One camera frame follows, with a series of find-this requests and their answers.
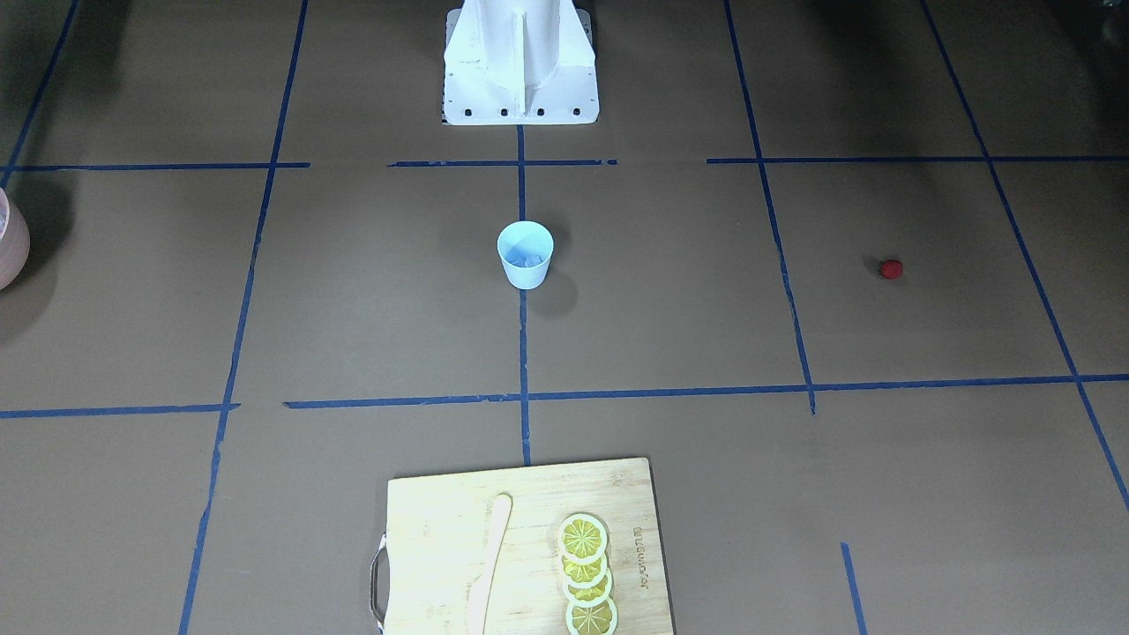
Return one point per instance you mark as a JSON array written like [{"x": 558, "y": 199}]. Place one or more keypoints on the ice cube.
[{"x": 525, "y": 260}]

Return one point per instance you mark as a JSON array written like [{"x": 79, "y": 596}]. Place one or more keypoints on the lemon slice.
[
  {"x": 582, "y": 538},
  {"x": 588, "y": 597},
  {"x": 584, "y": 575},
  {"x": 598, "y": 619}
]

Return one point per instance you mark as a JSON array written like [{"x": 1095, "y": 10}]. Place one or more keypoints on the wooden knife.
[{"x": 479, "y": 591}]

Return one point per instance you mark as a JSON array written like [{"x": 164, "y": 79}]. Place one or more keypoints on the bamboo cutting board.
[{"x": 434, "y": 547}]

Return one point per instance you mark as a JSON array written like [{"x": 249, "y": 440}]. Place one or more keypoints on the red strawberry on table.
[{"x": 891, "y": 269}]

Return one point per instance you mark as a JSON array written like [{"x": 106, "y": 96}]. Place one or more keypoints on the pink bowl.
[{"x": 15, "y": 241}]

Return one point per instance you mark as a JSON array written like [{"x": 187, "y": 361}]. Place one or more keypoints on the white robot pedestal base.
[{"x": 519, "y": 63}]

